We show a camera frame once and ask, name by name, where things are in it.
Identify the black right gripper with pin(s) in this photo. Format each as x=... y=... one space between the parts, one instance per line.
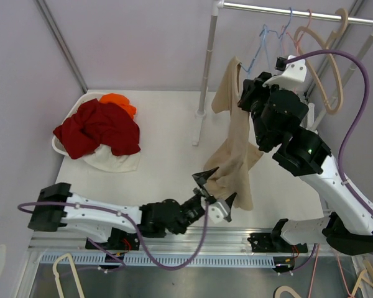
x=252 y=89

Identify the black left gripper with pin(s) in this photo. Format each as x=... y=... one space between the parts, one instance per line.
x=201 y=179

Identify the beige t-shirt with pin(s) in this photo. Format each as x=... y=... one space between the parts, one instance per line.
x=236 y=155

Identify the beige plastic hanger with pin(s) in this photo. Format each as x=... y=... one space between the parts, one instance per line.
x=330 y=108

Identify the white t-shirt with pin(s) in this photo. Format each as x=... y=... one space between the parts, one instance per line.
x=103 y=159

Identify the orange t-shirt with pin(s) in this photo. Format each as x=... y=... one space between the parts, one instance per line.
x=121 y=101

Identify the dark red t-shirt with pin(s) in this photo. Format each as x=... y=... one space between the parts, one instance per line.
x=96 y=123

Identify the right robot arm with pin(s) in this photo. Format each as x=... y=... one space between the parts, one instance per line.
x=276 y=116

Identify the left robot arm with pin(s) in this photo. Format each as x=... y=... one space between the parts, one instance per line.
x=58 y=207

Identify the pink hanger on floor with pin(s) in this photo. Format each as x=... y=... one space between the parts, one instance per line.
x=327 y=277

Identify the white plastic laundry basket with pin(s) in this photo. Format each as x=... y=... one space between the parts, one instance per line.
x=56 y=143

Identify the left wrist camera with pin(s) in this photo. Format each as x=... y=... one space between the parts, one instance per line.
x=216 y=212

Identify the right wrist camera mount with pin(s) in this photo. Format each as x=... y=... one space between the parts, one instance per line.
x=290 y=78

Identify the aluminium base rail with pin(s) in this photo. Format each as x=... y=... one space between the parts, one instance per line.
x=218 y=241

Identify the white slotted cable duct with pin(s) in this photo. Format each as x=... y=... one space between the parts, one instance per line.
x=212 y=261

